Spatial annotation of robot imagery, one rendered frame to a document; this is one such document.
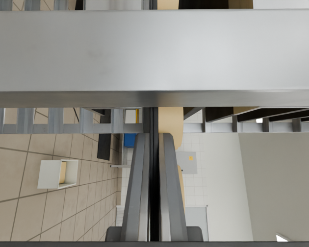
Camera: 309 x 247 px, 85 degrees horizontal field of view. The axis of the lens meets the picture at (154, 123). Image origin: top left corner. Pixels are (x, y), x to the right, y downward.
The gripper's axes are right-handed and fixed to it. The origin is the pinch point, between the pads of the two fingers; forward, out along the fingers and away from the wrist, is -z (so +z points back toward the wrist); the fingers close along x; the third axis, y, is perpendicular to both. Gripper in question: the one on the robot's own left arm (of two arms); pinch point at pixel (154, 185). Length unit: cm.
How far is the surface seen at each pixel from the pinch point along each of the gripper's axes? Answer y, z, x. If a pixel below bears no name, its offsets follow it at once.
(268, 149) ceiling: -231, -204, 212
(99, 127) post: -25.4, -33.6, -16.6
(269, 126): -23, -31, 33
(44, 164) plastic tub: -101, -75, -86
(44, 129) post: -26, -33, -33
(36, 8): 2, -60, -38
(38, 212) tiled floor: -127, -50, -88
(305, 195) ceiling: -221, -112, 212
